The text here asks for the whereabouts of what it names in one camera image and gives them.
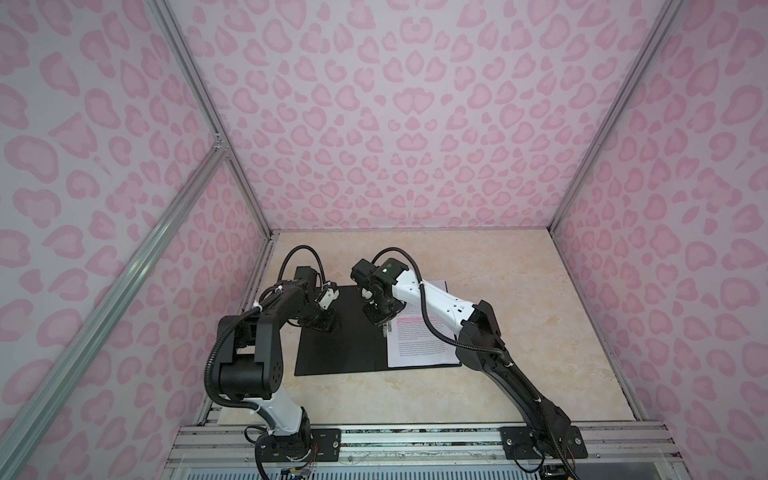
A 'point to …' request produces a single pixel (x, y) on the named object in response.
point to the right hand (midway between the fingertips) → (381, 318)
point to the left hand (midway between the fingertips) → (329, 321)
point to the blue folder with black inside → (359, 345)
